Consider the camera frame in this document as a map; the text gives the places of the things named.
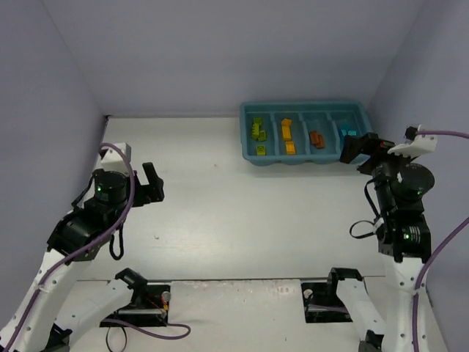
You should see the teal divided plastic tray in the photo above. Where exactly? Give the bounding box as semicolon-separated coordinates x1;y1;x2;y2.
240;100;372;166

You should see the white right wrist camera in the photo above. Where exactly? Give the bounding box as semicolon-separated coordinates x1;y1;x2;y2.
387;125;437;159

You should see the black loose cable loop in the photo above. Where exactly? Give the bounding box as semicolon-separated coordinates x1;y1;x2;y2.
106;326;128;351

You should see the yellow black striped lego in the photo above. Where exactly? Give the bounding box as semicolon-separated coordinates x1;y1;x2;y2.
285;141;296;155

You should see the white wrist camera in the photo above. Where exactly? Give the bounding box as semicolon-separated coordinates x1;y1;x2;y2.
99;143;132;176
387;125;437;159

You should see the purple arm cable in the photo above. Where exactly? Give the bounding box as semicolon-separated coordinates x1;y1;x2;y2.
0;142;192;352
412;130;469;352

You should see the lime green lego brick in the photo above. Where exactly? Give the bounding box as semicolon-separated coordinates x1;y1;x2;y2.
251;123;260;140

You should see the brown lego plate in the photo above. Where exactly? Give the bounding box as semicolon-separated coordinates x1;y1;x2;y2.
309;131;320;144

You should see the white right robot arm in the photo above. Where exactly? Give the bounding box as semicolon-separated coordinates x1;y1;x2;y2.
328;133;437;351

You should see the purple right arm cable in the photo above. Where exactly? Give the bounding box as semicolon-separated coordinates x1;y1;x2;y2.
412;130;469;352

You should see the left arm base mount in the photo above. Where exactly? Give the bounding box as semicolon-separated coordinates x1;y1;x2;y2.
105;282;171;328

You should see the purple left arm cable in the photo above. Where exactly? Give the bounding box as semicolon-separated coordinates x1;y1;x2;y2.
0;142;192;352

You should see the lime green sloped lego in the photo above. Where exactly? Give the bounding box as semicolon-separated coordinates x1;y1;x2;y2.
256;145;267;156

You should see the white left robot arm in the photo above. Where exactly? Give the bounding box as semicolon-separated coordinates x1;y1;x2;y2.
1;161;164;351

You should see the brown lego brick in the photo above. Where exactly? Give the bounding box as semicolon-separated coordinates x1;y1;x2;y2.
314;134;325;149

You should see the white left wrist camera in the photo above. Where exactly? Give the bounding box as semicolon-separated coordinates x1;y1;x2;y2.
99;143;132;176

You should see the lime green curved lego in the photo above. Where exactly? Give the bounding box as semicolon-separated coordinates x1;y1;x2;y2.
257;130;267;142

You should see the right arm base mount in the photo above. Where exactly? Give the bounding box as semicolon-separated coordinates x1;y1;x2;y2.
300;278;352;323

